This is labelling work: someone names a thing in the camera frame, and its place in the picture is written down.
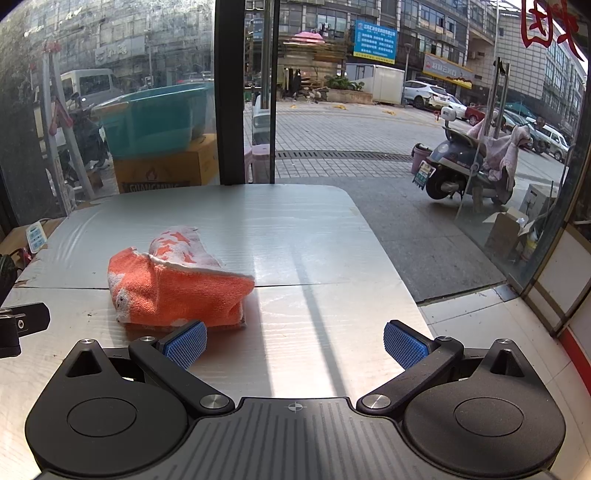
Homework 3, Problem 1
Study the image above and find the orange shop sign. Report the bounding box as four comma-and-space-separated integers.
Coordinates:
422, 52, 474, 90

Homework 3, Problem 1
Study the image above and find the white cardboard box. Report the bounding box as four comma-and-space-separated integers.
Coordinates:
519, 184, 558, 223

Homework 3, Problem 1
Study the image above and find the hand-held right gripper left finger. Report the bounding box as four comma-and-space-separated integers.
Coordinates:
62, 320, 235, 415

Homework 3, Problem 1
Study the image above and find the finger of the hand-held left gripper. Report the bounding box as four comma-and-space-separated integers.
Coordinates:
0, 302, 51, 359

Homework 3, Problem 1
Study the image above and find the dark blue scooter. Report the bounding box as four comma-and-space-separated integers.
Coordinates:
410, 106, 519, 205

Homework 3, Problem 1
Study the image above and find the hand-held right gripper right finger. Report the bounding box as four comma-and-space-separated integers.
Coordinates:
357, 319, 533, 415

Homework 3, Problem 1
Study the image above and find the white power strip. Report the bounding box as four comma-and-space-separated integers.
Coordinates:
25, 221, 47, 254

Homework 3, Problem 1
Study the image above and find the pink scooter cover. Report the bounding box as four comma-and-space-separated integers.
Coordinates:
465, 108, 533, 184

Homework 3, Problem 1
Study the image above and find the white suv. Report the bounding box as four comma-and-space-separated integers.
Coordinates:
402, 80, 456, 110

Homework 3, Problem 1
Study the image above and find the blue signboard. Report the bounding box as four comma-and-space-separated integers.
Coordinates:
353, 19, 398, 65

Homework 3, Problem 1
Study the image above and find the black bag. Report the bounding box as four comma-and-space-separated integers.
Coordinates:
0, 251, 20, 289

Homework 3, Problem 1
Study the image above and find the pink plastic stool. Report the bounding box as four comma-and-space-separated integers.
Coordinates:
244, 144, 271, 184

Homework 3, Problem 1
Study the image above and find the silver car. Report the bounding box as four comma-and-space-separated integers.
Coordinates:
530, 121, 571, 162

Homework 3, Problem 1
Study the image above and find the yellow cardboard box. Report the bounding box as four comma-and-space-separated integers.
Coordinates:
113, 134, 219, 194

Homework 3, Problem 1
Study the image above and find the orange star-print towel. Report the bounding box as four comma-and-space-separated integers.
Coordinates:
107, 224, 256, 331

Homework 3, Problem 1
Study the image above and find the white kiosk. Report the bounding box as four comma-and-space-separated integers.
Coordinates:
346, 63, 407, 105

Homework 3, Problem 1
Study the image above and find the white van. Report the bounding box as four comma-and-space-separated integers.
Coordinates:
59, 69, 126, 110

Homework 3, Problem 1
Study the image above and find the street planter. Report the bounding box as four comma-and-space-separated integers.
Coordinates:
322, 75, 374, 105

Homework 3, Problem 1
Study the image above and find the black window pillar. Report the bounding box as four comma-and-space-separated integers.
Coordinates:
214, 0, 280, 186

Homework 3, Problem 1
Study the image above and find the open brown cardboard box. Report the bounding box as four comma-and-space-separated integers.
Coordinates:
482, 208, 530, 265

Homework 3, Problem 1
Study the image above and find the teal plastic basin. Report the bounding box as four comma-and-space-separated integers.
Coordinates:
94, 82, 216, 160

